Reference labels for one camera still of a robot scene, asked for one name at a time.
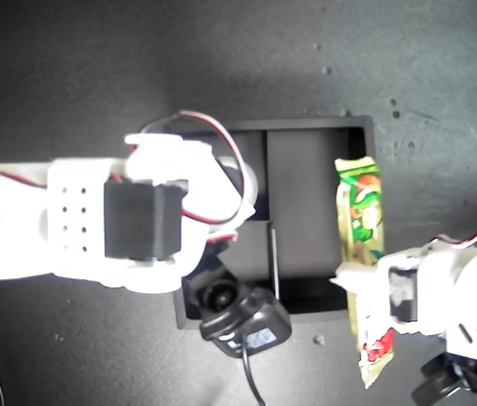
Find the black tray with wells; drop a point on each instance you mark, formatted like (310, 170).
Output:
(306, 190)

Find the green printed snack bar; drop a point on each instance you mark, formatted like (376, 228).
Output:
(361, 211)

